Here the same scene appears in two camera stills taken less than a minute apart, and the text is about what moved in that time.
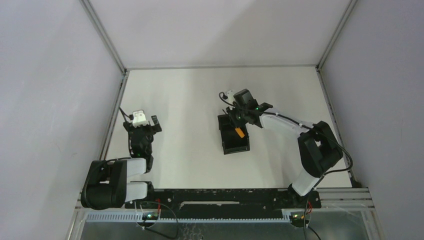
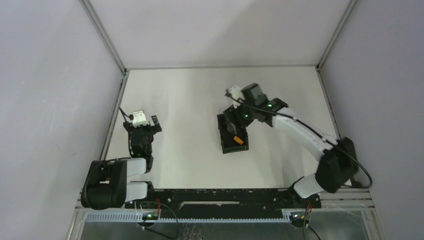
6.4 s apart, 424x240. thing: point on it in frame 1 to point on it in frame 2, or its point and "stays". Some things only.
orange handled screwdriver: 238,130 to 238,140
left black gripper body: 142,128 stays
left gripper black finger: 155,119 stays
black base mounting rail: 252,198 stays
